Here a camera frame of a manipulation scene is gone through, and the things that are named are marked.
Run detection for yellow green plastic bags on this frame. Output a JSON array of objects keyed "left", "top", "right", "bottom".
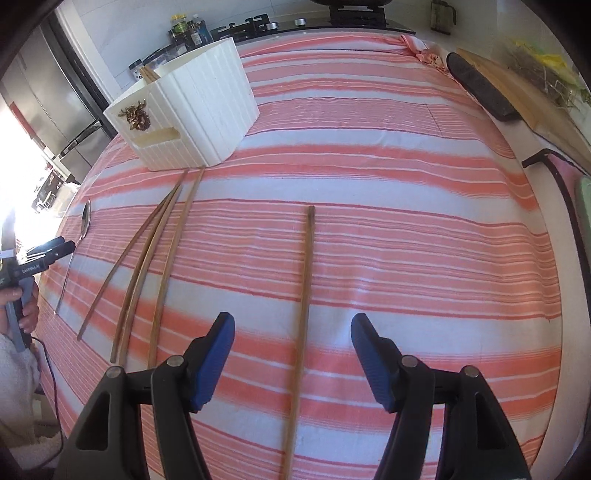
[{"left": 512, "top": 39, "right": 591, "bottom": 104}]

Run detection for light green round mat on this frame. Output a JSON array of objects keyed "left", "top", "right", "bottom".
[{"left": 575, "top": 176, "right": 591, "bottom": 223}]

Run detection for black gas cooktop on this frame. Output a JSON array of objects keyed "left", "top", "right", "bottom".
[{"left": 210, "top": 0, "right": 416, "bottom": 43}]

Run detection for white ribbed utensil holder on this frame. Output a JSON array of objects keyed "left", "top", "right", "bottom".
[{"left": 102, "top": 38, "right": 260, "bottom": 172}]

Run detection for glass oil jug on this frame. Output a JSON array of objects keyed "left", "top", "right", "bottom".
[{"left": 431, "top": 0, "right": 459, "bottom": 36}]

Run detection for black oblong bar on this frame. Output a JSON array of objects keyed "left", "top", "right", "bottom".
[{"left": 446, "top": 52, "right": 519, "bottom": 122}]

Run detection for pink white striped tablecloth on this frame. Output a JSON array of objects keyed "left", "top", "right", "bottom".
[{"left": 32, "top": 30, "right": 566, "bottom": 480}]

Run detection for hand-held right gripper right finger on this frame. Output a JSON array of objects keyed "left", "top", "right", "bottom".
[{"left": 351, "top": 313, "right": 532, "bottom": 480}]

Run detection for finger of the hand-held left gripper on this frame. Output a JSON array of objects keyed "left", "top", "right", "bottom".
[
  {"left": 28, "top": 236, "right": 66, "bottom": 257},
  {"left": 34, "top": 240, "right": 77, "bottom": 268}
]

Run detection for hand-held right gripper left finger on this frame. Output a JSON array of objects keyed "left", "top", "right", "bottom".
[{"left": 53, "top": 312, "right": 236, "bottom": 480}]

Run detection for dark sauce bottle blue label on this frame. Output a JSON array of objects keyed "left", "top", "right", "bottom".
[{"left": 188, "top": 14, "right": 213, "bottom": 47}]

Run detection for dark sauce bottle yellow cap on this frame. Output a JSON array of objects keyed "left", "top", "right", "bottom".
[{"left": 168, "top": 14, "right": 188, "bottom": 48}]

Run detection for person's left hand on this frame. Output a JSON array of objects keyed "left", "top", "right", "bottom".
[{"left": 0, "top": 286, "right": 41, "bottom": 334}]

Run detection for wooden cutting board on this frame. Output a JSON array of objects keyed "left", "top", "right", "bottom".
[{"left": 457, "top": 47, "right": 591, "bottom": 160}]

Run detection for grey refrigerator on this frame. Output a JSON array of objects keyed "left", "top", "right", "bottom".
[{"left": 0, "top": 21, "right": 101, "bottom": 172}]

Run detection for black cable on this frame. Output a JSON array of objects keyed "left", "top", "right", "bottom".
[{"left": 28, "top": 337, "right": 65, "bottom": 455}]

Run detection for wire basket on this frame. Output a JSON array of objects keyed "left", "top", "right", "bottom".
[{"left": 505, "top": 37, "right": 591, "bottom": 112}]

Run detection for person's left forearm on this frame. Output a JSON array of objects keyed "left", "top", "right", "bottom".
[{"left": 0, "top": 330, "right": 45, "bottom": 448}]

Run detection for metal spoon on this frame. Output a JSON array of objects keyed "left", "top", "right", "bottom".
[{"left": 54, "top": 199, "right": 92, "bottom": 316}]

